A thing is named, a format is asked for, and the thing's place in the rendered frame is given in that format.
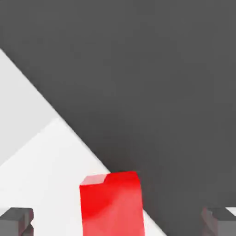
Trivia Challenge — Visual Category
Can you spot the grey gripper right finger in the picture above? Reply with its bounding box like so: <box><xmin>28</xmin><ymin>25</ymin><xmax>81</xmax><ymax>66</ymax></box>
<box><xmin>201</xmin><ymin>206</ymin><xmax>236</xmax><ymax>236</ymax></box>

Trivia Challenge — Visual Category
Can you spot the small red cube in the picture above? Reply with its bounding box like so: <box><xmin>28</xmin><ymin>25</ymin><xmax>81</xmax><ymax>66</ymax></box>
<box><xmin>79</xmin><ymin>171</ymin><xmax>146</xmax><ymax>236</ymax></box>

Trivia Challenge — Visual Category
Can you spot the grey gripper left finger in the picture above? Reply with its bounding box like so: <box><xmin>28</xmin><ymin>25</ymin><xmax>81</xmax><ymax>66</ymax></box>
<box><xmin>0</xmin><ymin>207</ymin><xmax>35</xmax><ymax>236</ymax></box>

